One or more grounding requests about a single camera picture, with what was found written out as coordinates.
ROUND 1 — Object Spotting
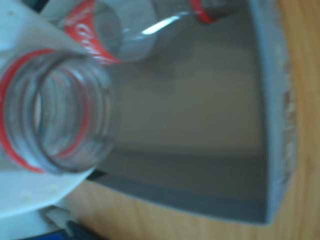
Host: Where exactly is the clear bottle Coca-Cola logo label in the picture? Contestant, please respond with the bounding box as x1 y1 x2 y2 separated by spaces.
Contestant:
41 0 237 66

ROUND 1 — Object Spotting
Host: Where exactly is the clear bottle red label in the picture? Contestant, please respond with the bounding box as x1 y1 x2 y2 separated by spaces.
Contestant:
0 48 115 175

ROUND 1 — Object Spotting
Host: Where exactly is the grey cardboard box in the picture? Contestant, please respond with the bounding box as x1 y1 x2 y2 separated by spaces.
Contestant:
84 0 300 227

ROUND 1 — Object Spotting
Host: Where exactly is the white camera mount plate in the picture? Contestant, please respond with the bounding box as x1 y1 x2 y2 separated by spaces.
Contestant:
0 204 78 240

